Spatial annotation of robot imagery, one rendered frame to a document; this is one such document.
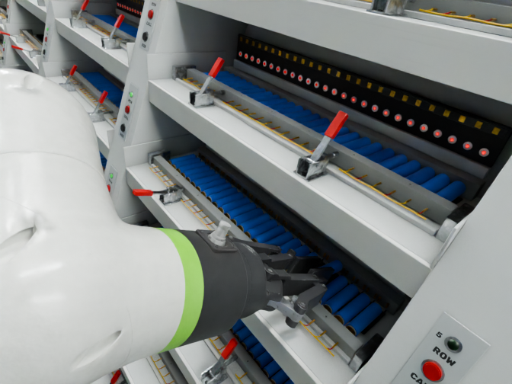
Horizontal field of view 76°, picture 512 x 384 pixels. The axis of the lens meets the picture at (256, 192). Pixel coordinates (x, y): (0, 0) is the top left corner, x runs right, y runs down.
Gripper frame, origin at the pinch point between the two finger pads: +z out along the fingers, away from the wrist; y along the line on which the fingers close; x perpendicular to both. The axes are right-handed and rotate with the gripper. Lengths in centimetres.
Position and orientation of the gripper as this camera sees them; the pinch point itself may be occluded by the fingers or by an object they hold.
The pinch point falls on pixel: (311, 271)
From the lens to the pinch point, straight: 48.5
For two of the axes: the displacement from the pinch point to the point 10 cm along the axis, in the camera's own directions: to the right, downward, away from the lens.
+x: -4.8, 8.6, 1.9
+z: 5.8, 1.5, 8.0
